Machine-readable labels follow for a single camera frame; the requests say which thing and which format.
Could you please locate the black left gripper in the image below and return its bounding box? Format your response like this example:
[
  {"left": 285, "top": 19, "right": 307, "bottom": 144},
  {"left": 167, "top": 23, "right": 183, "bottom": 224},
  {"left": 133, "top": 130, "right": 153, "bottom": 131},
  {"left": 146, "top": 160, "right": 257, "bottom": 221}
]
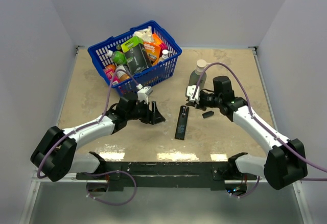
[{"left": 126, "top": 99, "right": 165, "bottom": 124}]

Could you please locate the black battery compartment cover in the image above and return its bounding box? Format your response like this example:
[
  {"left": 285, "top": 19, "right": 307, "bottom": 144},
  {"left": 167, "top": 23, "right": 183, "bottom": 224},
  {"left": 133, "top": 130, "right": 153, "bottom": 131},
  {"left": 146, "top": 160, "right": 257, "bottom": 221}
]
[{"left": 202, "top": 110, "right": 214, "bottom": 119}]

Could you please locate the black remote control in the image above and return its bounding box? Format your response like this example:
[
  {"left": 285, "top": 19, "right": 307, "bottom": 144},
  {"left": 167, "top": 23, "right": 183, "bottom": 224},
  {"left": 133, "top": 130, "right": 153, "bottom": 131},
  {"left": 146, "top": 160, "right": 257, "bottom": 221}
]
[{"left": 174, "top": 105, "right": 189, "bottom": 140}]

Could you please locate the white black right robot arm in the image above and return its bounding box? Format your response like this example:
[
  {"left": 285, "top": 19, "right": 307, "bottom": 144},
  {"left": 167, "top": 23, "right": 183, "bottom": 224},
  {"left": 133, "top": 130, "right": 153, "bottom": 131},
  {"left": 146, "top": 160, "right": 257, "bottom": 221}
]
[{"left": 186, "top": 76, "right": 308, "bottom": 190}]

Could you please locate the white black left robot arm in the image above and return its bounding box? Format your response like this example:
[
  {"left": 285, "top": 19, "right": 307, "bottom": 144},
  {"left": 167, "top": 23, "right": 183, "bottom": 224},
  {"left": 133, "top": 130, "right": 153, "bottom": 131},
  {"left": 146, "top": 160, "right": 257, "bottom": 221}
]
[{"left": 30, "top": 93, "right": 165, "bottom": 182}]

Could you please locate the grey soap pump bottle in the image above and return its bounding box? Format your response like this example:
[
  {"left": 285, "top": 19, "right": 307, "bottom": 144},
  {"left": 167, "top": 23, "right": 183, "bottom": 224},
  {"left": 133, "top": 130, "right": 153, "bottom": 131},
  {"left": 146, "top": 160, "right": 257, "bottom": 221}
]
[{"left": 188, "top": 59, "right": 209, "bottom": 89}]

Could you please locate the white pump bottle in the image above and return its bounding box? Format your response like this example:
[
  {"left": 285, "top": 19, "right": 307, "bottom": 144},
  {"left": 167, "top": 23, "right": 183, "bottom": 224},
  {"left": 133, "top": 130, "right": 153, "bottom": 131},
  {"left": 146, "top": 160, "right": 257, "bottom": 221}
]
[{"left": 158, "top": 49, "right": 172, "bottom": 63}]

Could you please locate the orange labelled jar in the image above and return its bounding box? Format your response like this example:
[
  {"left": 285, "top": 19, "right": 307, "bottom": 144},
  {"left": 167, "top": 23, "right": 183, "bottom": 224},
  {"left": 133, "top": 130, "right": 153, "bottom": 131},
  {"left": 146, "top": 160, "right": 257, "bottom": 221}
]
[{"left": 115, "top": 65, "right": 130, "bottom": 82}]

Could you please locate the black green razor box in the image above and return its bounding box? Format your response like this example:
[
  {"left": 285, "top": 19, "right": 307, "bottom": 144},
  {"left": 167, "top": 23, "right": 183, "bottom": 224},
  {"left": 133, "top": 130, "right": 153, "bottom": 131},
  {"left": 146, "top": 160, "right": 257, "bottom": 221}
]
[{"left": 121, "top": 36, "right": 152, "bottom": 75}]

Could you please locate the pink snack packet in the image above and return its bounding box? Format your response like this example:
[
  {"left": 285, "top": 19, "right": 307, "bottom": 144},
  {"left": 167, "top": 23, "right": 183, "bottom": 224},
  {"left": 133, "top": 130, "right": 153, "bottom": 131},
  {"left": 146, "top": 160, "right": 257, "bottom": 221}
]
[{"left": 103, "top": 64, "right": 120, "bottom": 86}]

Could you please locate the orange razor blade box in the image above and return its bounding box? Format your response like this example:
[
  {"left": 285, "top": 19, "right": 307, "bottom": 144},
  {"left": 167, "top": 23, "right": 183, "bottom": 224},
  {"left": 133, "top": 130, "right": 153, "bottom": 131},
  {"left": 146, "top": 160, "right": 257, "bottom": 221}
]
[{"left": 144, "top": 41, "right": 161, "bottom": 66}]

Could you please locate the green round bottle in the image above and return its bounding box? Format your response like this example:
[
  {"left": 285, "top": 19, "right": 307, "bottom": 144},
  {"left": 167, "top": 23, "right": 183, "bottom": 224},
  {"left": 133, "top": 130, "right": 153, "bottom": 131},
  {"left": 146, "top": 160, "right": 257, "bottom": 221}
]
[{"left": 106, "top": 50, "right": 127, "bottom": 65}]

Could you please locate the beige crumpled bag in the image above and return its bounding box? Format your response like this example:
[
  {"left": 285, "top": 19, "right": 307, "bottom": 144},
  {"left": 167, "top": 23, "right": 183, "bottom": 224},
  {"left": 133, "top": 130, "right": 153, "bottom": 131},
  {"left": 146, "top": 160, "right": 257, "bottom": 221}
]
[{"left": 132, "top": 26, "right": 154, "bottom": 42}]

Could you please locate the blue plastic shopping basket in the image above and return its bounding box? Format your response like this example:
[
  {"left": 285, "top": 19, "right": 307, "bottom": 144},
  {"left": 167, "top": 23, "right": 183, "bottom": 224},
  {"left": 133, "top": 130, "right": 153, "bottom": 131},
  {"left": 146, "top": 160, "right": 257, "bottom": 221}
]
[{"left": 88, "top": 20, "right": 182, "bottom": 95}]

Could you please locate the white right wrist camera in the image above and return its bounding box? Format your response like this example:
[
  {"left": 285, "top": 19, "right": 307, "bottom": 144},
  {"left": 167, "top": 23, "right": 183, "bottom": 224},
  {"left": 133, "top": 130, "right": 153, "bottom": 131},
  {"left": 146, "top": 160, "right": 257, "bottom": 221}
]
[{"left": 186, "top": 85, "right": 200, "bottom": 104}]

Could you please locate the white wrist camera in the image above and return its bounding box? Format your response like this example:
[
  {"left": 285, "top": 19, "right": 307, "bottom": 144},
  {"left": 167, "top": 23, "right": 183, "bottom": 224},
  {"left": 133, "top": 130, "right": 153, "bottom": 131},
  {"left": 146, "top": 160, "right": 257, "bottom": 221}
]
[
  {"left": 136, "top": 84, "right": 153, "bottom": 104},
  {"left": 186, "top": 85, "right": 200, "bottom": 104}
]

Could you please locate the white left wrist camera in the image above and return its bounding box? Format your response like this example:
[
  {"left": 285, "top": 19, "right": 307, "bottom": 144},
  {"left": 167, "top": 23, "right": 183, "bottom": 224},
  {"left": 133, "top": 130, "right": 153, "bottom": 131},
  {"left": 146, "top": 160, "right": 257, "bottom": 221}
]
[{"left": 136, "top": 84, "right": 153, "bottom": 104}]

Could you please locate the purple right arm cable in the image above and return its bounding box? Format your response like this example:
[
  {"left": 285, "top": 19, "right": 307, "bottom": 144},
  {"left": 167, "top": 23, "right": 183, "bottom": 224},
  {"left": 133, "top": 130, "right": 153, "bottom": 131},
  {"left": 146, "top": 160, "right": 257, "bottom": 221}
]
[{"left": 191, "top": 62, "right": 327, "bottom": 182}]

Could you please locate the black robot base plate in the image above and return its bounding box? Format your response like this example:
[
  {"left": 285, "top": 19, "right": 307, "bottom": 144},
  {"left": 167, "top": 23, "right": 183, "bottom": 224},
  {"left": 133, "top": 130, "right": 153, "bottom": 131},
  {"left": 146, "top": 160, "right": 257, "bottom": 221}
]
[{"left": 76, "top": 161, "right": 259, "bottom": 192}]

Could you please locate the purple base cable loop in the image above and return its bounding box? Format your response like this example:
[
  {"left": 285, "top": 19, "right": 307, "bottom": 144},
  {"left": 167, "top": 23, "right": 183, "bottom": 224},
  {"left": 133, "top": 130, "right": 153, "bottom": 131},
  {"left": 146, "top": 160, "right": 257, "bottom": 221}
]
[{"left": 86, "top": 172, "right": 138, "bottom": 207}]

